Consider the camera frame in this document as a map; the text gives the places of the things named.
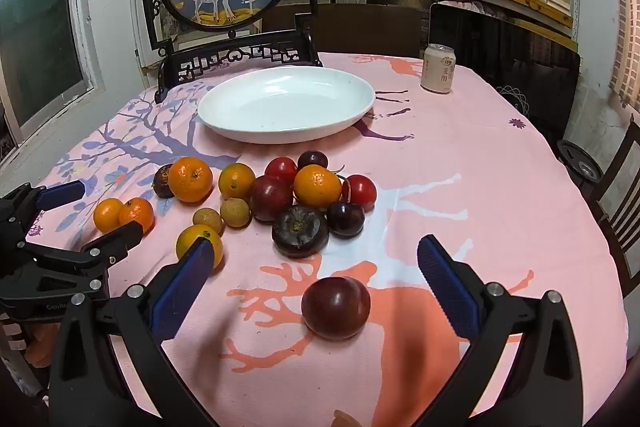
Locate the brown wooden board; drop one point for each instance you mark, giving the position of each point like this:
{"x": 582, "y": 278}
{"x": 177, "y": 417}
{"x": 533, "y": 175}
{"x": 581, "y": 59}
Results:
{"x": 360, "y": 32}

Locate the white woven basket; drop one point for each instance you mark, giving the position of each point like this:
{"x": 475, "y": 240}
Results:
{"x": 12, "y": 339}

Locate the large dark mangosteen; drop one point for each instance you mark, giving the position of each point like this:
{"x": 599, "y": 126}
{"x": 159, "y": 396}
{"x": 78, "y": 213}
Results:
{"x": 300, "y": 231}

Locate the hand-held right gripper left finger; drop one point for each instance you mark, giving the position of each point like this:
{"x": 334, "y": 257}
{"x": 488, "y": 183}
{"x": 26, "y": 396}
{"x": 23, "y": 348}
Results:
{"x": 182, "y": 287}

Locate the dark red plum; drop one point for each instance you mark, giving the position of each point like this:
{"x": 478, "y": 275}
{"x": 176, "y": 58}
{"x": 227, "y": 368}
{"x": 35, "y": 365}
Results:
{"x": 335, "y": 307}
{"x": 270, "y": 198}

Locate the beige drink can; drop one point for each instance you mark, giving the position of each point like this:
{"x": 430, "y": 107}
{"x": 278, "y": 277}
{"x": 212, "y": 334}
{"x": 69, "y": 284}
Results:
{"x": 438, "y": 69}

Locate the smooth yellow orange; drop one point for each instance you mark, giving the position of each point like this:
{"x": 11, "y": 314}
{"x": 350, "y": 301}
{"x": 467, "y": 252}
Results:
{"x": 184, "y": 243}

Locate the white framed window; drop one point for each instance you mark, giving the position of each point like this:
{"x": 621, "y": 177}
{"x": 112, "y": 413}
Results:
{"x": 40, "y": 32}

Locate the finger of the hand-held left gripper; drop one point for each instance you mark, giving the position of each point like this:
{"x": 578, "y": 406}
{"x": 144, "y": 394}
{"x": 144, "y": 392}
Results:
{"x": 62, "y": 195}
{"x": 120, "y": 239}

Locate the black weight disc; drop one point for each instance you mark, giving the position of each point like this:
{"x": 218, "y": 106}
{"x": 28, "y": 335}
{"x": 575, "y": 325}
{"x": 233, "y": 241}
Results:
{"x": 580, "y": 159}

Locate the pink printed tablecloth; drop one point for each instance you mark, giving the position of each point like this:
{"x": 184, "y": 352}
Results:
{"x": 450, "y": 167}

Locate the large deep orange mandarin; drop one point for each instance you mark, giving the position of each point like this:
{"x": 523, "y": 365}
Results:
{"x": 190, "y": 179}

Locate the white oval plate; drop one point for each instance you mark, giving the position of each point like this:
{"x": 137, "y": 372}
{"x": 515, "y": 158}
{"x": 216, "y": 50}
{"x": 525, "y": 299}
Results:
{"x": 285, "y": 102}

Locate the small light orange mandarin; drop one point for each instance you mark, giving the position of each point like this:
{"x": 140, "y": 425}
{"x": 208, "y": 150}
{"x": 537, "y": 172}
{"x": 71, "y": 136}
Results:
{"x": 107, "y": 215}

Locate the pale orange fruit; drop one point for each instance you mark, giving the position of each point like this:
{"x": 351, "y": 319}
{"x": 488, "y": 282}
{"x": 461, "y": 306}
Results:
{"x": 42, "y": 347}

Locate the dark purple plum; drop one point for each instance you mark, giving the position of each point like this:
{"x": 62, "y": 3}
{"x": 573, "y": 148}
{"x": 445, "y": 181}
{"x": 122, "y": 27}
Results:
{"x": 346, "y": 219}

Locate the small deep orange mandarin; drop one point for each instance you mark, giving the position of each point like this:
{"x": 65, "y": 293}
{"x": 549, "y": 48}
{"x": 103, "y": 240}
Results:
{"x": 137, "y": 213}

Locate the large bumpy orange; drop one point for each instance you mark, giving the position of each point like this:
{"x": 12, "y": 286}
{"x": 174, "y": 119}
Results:
{"x": 317, "y": 187}

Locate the dark wooden chair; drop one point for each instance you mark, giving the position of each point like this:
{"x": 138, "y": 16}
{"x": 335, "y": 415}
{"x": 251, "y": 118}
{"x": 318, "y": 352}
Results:
{"x": 617, "y": 207}

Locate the yellow-green orange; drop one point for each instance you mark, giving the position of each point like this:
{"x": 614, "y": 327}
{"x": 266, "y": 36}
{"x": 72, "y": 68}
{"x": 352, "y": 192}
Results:
{"x": 236, "y": 181}

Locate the red tomato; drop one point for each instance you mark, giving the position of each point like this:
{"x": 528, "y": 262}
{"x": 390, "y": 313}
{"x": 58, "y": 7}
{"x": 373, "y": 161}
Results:
{"x": 281, "y": 169}
{"x": 360, "y": 193}

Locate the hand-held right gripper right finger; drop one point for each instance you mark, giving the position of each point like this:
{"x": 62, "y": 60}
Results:
{"x": 445, "y": 287}

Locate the small brown mangosteen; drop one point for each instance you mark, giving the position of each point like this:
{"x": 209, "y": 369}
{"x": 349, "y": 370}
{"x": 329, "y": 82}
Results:
{"x": 161, "y": 182}

